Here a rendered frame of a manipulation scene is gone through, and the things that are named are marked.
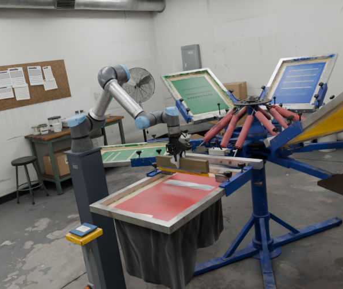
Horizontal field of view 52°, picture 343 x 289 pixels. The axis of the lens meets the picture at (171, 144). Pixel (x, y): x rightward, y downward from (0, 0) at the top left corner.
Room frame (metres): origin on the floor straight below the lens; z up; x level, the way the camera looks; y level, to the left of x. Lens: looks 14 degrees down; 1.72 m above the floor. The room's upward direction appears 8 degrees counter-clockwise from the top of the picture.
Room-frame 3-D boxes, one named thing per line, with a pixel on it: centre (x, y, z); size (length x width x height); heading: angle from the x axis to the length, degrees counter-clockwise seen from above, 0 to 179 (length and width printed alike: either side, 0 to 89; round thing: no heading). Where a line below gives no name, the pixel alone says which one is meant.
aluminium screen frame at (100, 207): (1.92, 0.02, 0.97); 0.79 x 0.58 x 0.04; 139
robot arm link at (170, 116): (2.01, -0.02, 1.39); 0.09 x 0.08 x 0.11; 53
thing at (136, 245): (1.70, 0.21, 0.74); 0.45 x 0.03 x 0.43; 49
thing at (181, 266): (1.74, -0.10, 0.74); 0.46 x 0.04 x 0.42; 139
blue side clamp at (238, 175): (1.92, -0.35, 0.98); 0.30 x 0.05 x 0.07; 139
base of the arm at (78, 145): (2.30, 0.60, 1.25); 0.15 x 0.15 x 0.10
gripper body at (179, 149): (2.01, -0.02, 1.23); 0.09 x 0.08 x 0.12; 49
